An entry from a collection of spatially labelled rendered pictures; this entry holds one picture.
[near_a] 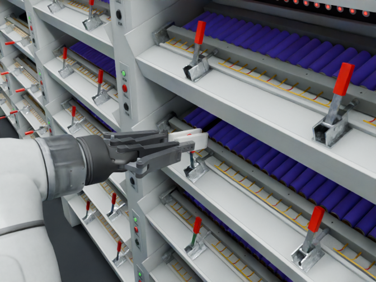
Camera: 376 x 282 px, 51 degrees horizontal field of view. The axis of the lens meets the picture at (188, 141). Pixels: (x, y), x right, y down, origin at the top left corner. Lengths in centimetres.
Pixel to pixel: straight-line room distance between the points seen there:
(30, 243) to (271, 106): 36
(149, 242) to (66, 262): 68
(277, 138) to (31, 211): 33
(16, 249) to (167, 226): 48
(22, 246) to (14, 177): 8
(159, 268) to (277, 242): 55
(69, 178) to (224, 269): 40
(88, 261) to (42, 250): 114
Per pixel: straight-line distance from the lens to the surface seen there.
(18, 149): 56
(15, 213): 53
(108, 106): 106
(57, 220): 190
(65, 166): 56
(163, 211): 98
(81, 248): 173
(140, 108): 85
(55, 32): 149
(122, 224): 127
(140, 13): 80
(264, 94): 58
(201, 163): 74
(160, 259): 112
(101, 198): 138
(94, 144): 59
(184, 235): 91
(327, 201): 64
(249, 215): 67
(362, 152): 48
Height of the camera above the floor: 116
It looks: 28 degrees down
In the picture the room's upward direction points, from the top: straight up
